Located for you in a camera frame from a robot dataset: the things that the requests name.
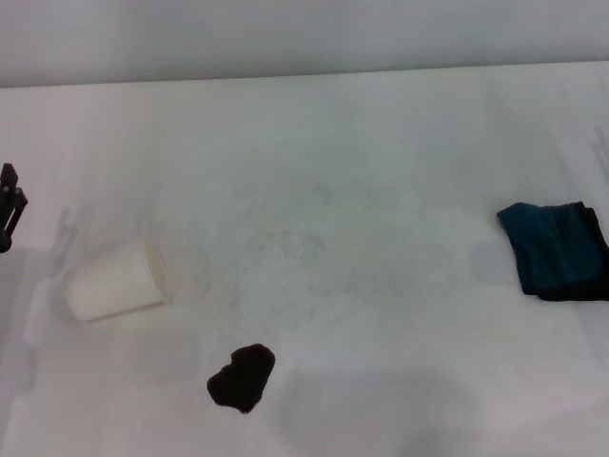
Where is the blue rag with black edge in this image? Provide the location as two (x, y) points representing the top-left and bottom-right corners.
(496, 201), (609, 303)

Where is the white paper cup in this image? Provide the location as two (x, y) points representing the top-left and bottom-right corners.
(65, 229), (175, 325)

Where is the black water stain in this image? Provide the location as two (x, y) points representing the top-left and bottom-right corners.
(206, 342), (277, 416)

